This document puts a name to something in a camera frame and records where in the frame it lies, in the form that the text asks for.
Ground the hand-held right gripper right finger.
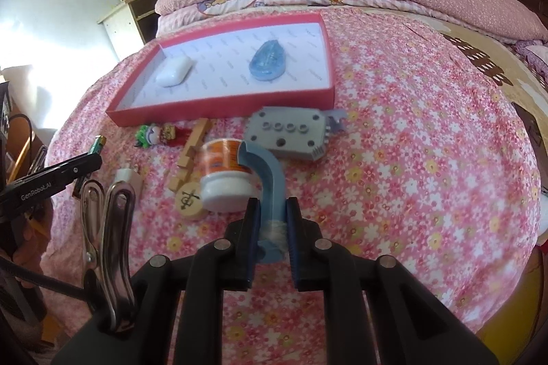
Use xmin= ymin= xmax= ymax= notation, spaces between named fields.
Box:
xmin=286 ymin=196 xmax=499 ymax=365

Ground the white bedside cabinet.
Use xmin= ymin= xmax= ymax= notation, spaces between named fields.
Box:
xmin=98 ymin=0 xmax=161 ymax=62

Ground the black cable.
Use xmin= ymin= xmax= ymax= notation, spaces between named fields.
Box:
xmin=0 ymin=254 xmax=86 ymax=299

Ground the white earbuds case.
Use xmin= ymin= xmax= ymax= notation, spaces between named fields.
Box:
xmin=155 ymin=57 xmax=193 ymax=87

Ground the brown cartoon blanket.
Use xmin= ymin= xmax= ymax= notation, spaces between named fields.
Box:
xmin=441 ymin=23 xmax=548 ymax=160

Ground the white charger plug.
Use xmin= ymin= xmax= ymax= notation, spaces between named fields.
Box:
xmin=114 ymin=169 xmax=145 ymax=201

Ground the silver metal spring clamp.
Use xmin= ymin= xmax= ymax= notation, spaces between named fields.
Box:
xmin=80 ymin=181 xmax=138 ymax=333

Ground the blue curved plastic handle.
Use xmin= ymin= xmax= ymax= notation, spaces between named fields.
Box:
xmin=237 ymin=142 xmax=288 ymax=265

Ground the green and red toy figure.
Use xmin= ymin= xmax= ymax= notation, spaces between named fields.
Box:
xmin=136 ymin=124 xmax=191 ymax=147

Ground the red cardboard box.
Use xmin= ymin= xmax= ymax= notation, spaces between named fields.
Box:
xmin=105 ymin=12 xmax=337 ymax=128

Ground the green battery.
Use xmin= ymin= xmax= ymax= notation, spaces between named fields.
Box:
xmin=73 ymin=135 xmax=106 ymax=200

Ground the grey perforated block toy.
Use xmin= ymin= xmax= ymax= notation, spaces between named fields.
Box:
xmin=244 ymin=107 xmax=349 ymax=162

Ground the clear blue plastic dispenser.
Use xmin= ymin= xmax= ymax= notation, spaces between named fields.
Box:
xmin=249 ymin=40 xmax=287 ymax=82

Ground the orange wooden furniture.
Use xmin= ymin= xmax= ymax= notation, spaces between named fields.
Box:
xmin=4 ymin=100 xmax=48 ymax=177

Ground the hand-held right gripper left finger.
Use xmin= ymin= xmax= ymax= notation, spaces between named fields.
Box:
xmin=53 ymin=197 xmax=262 ymax=365

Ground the wooden puzzle piece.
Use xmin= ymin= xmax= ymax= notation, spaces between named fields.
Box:
xmin=168 ymin=119 xmax=213 ymax=192

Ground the round wooden chess piece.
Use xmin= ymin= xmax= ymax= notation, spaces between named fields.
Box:
xmin=175 ymin=182 xmax=204 ymax=220

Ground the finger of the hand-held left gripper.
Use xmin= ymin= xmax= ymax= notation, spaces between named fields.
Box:
xmin=55 ymin=153 xmax=103 ymax=190

